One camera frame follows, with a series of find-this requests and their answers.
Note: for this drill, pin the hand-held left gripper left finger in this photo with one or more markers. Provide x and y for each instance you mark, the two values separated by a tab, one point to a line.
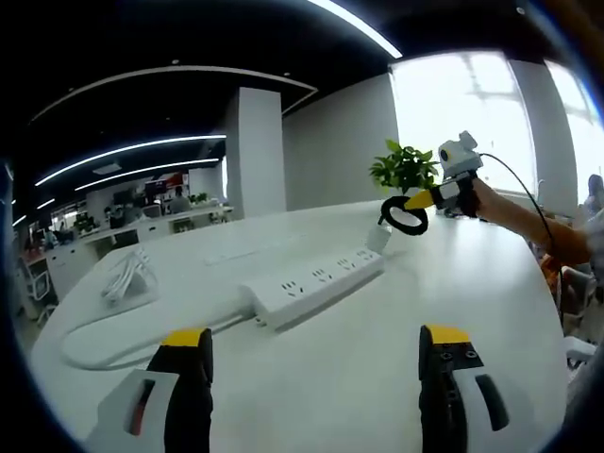
189	391

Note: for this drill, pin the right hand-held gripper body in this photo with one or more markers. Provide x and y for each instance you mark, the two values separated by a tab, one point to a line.
460	162

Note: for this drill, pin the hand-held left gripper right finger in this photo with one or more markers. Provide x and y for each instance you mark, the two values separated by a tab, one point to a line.
439	391

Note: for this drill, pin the white charger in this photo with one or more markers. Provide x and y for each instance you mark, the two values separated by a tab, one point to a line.
378	238

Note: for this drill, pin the white power strip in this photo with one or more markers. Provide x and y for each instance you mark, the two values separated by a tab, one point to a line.
307	292

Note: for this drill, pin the white desk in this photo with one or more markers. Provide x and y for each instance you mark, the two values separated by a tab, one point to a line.
330	368

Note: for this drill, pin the long ceiling light strip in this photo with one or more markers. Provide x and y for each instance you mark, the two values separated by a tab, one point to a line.
358	26

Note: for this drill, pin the green potted plant white pot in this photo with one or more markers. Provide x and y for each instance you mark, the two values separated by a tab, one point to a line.
406	167

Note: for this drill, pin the white office chair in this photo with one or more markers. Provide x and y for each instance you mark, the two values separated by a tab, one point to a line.
38	285

